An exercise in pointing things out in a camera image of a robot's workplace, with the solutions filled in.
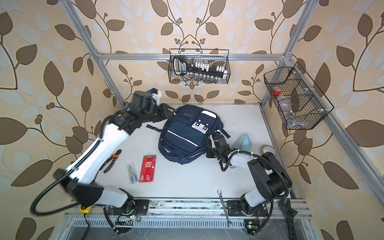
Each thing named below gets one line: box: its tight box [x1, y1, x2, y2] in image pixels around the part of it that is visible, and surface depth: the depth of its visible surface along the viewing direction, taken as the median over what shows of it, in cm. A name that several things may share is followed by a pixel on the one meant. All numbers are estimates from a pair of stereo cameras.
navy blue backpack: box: [146, 104, 231, 165], surface depth 97 cm
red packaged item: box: [139, 152, 157, 183], surface depth 90 cm
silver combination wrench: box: [217, 189, 234, 230], surface depth 75 cm
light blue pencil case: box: [231, 133, 253, 151], surface depth 93 cm
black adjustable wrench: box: [279, 198, 298, 240], surface depth 73 cm
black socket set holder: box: [173, 55, 228, 79], surface depth 85 cm
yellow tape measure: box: [78, 205, 94, 214], surface depth 74 cm
